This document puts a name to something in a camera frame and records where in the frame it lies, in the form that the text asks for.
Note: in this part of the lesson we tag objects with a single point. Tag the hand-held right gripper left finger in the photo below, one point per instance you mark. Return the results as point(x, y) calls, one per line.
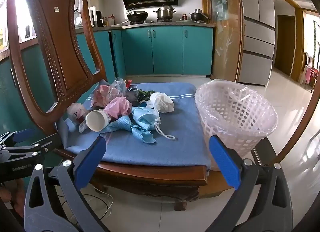
point(90, 162)

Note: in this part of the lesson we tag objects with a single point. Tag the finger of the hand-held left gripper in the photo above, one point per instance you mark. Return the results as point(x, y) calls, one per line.
point(32, 147)
point(22, 135)

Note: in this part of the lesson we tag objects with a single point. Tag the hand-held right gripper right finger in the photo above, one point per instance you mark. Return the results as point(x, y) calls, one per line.
point(224, 162)

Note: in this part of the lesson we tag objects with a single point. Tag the white paper cup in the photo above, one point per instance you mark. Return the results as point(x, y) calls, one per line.
point(96, 120)

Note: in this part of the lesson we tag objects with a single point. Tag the blue cleaning cloth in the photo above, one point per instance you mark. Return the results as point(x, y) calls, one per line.
point(122, 125)

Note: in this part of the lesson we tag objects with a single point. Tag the white plastic mesh wastebasket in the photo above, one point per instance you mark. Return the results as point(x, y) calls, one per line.
point(225, 107)

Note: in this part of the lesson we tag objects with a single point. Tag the small pink plastic bag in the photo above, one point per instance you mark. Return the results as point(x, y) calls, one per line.
point(117, 107)

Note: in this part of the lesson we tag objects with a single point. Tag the blue face mask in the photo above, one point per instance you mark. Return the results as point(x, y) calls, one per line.
point(145, 118)

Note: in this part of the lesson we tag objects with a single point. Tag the clear plastic bag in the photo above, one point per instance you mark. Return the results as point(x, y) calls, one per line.
point(117, 84)

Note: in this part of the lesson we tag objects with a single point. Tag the white plastic bag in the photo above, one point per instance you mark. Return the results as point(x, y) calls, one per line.
point(161, 103)

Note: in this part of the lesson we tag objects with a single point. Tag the person's left hand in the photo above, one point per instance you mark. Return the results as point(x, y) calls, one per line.
point(18, 194)

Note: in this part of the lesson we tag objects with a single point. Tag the white bag with red contents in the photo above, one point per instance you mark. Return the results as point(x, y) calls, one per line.
point(75, 110)

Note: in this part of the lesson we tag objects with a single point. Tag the blue striped blanket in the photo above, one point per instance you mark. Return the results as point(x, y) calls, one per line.
point(175, 127)

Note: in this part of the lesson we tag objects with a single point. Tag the large pink plastic bag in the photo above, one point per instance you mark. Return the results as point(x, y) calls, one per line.
point(105, 93)

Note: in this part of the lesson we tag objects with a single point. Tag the grey plastic bag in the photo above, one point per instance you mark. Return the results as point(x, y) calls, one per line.
point(131, 95)

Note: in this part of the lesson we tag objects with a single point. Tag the green vegetable leaves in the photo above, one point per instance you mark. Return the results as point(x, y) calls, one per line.
point(146, 95)

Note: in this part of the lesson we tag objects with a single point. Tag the red snack wrapper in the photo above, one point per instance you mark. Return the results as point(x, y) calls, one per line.
point(128, 83)

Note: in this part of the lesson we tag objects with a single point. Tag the carved wooden chair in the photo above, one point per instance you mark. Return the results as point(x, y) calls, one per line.
point(62, 46)

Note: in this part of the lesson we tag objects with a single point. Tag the silver refrigerator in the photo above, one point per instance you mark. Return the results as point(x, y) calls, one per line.
point(257, 46)

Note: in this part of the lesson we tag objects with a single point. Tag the pink plastic chairs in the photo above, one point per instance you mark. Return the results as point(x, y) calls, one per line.
point(310, 71)

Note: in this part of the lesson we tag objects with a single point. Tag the wooden framed glass door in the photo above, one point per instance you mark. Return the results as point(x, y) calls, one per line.
point(226, 34)

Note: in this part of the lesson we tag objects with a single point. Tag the brown wooden door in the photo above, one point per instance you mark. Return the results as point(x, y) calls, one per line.
point(285, 44)

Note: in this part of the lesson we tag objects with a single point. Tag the white kitchen appliance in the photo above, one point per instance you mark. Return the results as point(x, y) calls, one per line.
point(93, 16)

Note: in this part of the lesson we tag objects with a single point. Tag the black kitchen appliance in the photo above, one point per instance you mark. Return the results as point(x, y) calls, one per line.
point(100, 19)

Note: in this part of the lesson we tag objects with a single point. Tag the black lidded pot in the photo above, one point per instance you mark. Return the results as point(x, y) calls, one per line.
point(198, 16)

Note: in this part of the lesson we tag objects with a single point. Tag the small brown bottle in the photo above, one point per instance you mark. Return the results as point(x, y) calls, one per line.
point(184, 17)

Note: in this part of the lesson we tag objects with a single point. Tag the black wok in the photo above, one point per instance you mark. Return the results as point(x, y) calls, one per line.
point(137, 15)

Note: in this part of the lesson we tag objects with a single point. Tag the steel cooking pot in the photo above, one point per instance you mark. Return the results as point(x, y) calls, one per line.
point(164, 13)

